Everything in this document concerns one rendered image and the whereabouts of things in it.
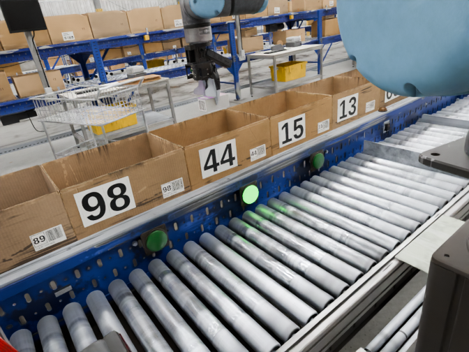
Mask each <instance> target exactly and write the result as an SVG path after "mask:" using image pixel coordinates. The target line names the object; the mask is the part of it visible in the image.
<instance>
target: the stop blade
mask: <svg viewBox="0 0 469 352"><path fill-rule="evenodd" d="M420 153H421V152H416V151H413V150H409V149H404V148H400V147H394V146H390V145H384V144H380V143H377V142H371V141H367V140H364V150H363V154H367V155H370V156H375V157H378V158H381V159H387V160H390V161H395V162H398V163H403V164H406V165H409V166H414V167H418V168H423V169H426V170H431V171H434V172H437V173H442V174H446V175H451V176H454V177H459V178H462V179H467V178H464V177H460V176H458V175H453V174H451V173H446V172H444V171H441V170H437V169H435V168H431V167H428V166H424V165H422V164H421V163H420V162H419V161H418V159H419V154H420ZM467 180H469V179H467Z"/></svg>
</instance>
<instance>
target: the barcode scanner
mask: <svg viewBox="0 0 469 352"><path fill-rule="evenodd" d="M80 352H132V351H131V349H130V348H129V346H128V345H127V343H126V341H125V340H124V338H123V337H122V335H121V333H118V332H117V331H115V330H113V331H111V332H110V333H108V334H107V335H106V336H104V338H103V339H99V340H97V341H95V342H93V343H91V344H90V345H88V346H87V347H86V348H85V349H83V350H82V351H80Z"/></svg>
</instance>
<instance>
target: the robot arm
mask: <svg viewBox="0 0 469 352"><path fill-rule="evenodd" d="M268 2H269V0H179V4H180V9H181V17H182V22H183V26H184V34H185V39H186V43H190V44H189V45H185V46H184V48H185V53H186V61H187V64H185V67H186V75H187V80H188V79H192V78H193V79H194V80H195V81H198V86H197V87H196V88H195V89H194V90H193V93H194V94H196V95H203V96H207V97H215V102H216V105H218V102H219V97H220V89H221V84H220V78H219V74H218V71H217V68H216V65H215V64H218V65H219V66H220V67H222V68H231V65H232V60H230V59H228V58H227V57H224V56H222V55H221V54H219V53H217V52H214V51H213V50H210V49H206V46H210V45H211V44H210V40H212V34H211V22H210V19H211V18H215V17H227V16H233V15H247V14H251V15H254V14H256V13H261V12H263V11H264V10H265V8H266V7H267V5H268ZM336 10H337V19H338V27H339V31H340V34H341V39H342V41H343V45H344V47H345V50H346V52H347V53H348V56H349V58H350V59H351V60H353V61H356V62H357V66H356V68H357V70H358V71H359V72H360V73H361V74H362V75H363V76H364V77H365V78H366V79H367V80H368V81H369V82H370V83H372V84H373V85H375V86H377V87H378V88H380V89H382V90H384V91H387V92H389V93H392V94H396V95H399V96H407V97H426V96H458V95H463V94H469V0H336ZM187 68H190V72H191V73H189V75H188V72H187ZM208 78H211V79H208Z"/></svg>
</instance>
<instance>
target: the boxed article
mask: <svg viewBox="0 0 469 352"><path fill-rule="evenodd" d="M198 105H199V110H200V111H203V112H211V111H214V110H218V109H221V108H224V107H228V106H230V103H229V97H228V94H226V93H221V92H220V97H219V102H218V105H216V102H215V97H207V96H203V97H200V98H198Z"/></svg>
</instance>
